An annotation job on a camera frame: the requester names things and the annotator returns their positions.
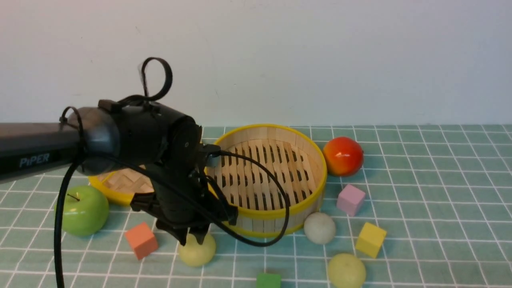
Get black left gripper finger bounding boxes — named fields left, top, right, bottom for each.
left=192, top=224, right=210, bottom=244
left=171, top=227, right=188, bottom=246

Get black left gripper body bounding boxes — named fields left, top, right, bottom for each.
left=130, top=164, right=238, bottom=234

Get yellow bun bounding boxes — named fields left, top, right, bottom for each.
left=178, top=233, right=216, bottom=267
left=327, top=253, right=366, bottom=288

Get white bun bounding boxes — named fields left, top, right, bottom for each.
left=303, top=212, right=336, bottom=245

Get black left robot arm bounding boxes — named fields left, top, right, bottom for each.
left=0, top=100, right=238, bottom=244

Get bamboo steamer lid yellow rim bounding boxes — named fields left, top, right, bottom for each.
left=88, top=168, right=154, bottom=206

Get bamboo steamer tray yellow rim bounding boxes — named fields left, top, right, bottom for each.
left=206, top=124, right=328, bottom=238

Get orange cube block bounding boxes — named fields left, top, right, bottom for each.
left=124, top=222, right=159, bottom=260

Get green cube block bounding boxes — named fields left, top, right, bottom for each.
left=256, top=273, right=282, bottom=288

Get green apple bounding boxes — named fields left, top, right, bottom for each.
left=62, top=185, right=110, bottom=237

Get pink cube block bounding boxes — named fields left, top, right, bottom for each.
left=336, top=184, right=366, bottom=217

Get red orange peach fruit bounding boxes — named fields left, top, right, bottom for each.
left=322, top=136, right=364, bottom=177

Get yellow cube block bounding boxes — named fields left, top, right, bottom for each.
left=355, top=222, right=387, bottom=259

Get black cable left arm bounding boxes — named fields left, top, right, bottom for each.
left=54, top=57, right=291, bottom=288

